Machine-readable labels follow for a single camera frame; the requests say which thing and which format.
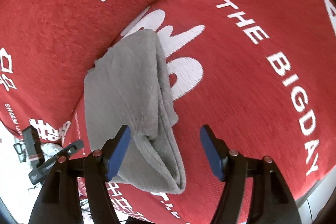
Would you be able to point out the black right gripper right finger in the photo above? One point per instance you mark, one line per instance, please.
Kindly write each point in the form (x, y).
(216, 152)

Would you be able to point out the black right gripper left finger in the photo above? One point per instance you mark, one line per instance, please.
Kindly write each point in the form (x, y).
(113, 153)

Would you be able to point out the grey knit small garment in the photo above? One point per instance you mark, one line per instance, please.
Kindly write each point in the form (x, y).
(130, 86)

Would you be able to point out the white patterned cloth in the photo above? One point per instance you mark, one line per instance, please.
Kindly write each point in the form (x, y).
(50, 149)

